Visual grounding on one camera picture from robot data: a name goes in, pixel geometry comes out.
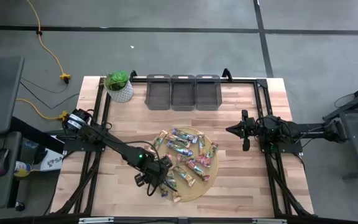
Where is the long green snack packet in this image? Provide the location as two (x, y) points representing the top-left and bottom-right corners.
(177, 154), (204, 165)

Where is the green plant in patterned pot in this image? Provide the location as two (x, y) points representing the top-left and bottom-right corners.
(103, 70), (134, 104)

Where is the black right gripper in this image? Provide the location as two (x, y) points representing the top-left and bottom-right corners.
(225, 110), (260, 152)

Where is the silver aluminium bracket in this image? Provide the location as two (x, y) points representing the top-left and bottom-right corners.
(252, 218), (288, 224)
(78, 217), (115, 224)

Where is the black metal cart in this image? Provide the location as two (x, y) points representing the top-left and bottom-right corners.
(323, 77), (358, 181)

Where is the black computer mouse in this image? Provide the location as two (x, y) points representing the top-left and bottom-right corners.
(0, 148), (11, 177)

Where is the yellow and white bottle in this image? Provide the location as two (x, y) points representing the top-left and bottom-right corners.
(13, 160), (32, 179)

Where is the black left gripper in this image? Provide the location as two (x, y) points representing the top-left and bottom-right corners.
(134, 154), (174, 190)

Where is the white printed box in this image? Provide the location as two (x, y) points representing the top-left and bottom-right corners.
(38, 148), (64, 172)

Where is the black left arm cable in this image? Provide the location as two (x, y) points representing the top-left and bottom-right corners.
(104, 123), (180, 197)

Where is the black floor cable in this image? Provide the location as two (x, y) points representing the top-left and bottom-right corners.
(19, 81), (81, 110)
(19, 77), (70, 95)

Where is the translucent grey plastic bin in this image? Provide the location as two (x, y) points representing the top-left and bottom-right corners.
(170, 74), (196, 112)
(144, 73), (172, 111)
(195, 74), (223, 111)

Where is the orange extension cable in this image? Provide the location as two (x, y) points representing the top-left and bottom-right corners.
(16, 98), (62, 121)
(25, 0), (67, 77)

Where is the round woven tan placemat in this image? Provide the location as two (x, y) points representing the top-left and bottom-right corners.
(147, 126), (219, 203)

